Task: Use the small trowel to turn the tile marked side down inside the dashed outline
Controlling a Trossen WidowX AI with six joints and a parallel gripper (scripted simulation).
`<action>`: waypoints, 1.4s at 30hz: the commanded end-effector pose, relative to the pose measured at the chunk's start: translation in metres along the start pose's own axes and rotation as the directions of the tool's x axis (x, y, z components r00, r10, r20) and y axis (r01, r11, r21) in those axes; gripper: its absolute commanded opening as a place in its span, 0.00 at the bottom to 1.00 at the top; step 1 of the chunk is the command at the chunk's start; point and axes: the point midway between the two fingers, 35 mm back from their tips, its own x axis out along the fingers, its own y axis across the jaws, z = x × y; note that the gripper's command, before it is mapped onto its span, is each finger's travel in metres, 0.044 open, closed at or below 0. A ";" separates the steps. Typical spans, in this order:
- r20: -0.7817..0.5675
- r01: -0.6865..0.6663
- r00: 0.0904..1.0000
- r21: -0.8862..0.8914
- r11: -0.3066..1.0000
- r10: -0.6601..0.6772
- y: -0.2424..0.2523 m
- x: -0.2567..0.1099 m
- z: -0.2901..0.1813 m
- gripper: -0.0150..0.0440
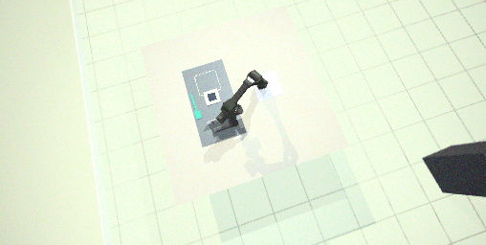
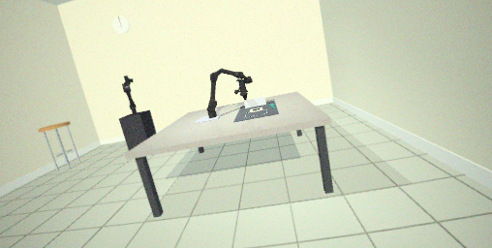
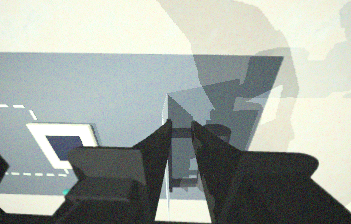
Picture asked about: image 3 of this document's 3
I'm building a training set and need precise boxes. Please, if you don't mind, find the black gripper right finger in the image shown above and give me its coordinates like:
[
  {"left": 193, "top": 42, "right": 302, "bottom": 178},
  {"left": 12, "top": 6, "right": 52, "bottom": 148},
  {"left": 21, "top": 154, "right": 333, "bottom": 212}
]
[{"left": 191, "top": 121, "right": 319, "bottom": 224}]

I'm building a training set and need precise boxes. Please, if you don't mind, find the white square tile with dark blue centre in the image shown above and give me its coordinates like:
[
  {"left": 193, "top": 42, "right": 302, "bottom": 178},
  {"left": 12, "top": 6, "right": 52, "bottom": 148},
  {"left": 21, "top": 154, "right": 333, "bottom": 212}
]
[{"left": 26, "top": 123, "right": 97, "bottom": 169}]

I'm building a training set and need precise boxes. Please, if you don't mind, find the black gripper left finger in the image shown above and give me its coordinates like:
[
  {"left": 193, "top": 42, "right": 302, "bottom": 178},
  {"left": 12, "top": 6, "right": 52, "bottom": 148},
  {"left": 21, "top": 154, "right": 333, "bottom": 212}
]
[{"left": 66, "top": 121, "right": 172, "bottom": 221}]

